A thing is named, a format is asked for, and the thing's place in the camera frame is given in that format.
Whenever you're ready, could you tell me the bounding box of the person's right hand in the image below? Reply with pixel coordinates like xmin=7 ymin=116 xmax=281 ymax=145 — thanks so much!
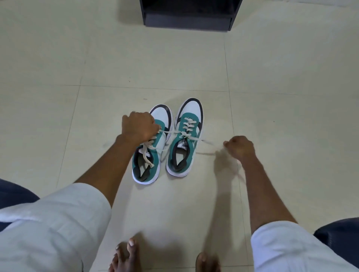
xmin=223 ymin=136 xmax=256 ymax=163

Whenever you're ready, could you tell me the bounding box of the person's left hand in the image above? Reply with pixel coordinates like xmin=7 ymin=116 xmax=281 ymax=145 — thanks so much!
xmin=121 ymin=112 xmax=161 ymax=146

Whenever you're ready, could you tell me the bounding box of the white shoelace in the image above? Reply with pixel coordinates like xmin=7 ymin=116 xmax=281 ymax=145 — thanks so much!
xmin=159 ymin=118 xmax=225 ymax=147
xmin=139 ymin=137 xmax=166 ymax=169

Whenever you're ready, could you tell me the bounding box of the person's left forearm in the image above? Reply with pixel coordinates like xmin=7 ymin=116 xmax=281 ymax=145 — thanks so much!
xmin=74 ymin=135 xmax=140 ymax=208

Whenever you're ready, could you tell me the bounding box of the person's right forearm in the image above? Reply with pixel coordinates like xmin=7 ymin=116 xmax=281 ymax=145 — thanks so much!
xmin=238 ymin=155 xmax=298 ymax=235

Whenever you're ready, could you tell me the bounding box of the teal and white sneaker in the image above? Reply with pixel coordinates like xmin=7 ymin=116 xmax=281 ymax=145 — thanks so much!
xmin=165 ymin=98 xmax=204 ymax=178
xmin=131 ymin=104 xmax=174 ymax=186

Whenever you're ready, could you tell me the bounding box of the black cabinet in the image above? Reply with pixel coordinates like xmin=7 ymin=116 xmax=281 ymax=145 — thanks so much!
xmin=139 ymin=0 xmax=243 ymax=31

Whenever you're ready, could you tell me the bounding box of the person's right foot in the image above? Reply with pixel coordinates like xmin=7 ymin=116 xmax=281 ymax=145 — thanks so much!
xmin=195 ymin=252 xmax=222 ymax=272

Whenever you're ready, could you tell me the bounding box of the person's foot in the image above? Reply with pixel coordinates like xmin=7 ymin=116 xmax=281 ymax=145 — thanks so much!
xmin=195 ymin=252 xmax=222 ymax=272
xmin=108 ymin=238 xmax=142 ymax=272

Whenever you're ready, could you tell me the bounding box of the white shirt sleeve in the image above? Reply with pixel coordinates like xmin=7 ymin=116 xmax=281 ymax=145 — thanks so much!
xmin=250 ymin=220 xmax=359 ymax=272
xmin=0 ymin=183 xmax=112 ymax=272

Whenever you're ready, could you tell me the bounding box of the person's left foot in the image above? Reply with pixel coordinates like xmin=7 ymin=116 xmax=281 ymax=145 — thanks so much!
xmin=108 ymin=238 xmax=142 ymax=272

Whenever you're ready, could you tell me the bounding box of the dark blue trouser leg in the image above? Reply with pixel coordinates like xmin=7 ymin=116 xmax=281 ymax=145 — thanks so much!
xmin=313 ymin=217 xmax=359 ymax=269
xmin=0 ymin=178 xmax=40 ymax=232

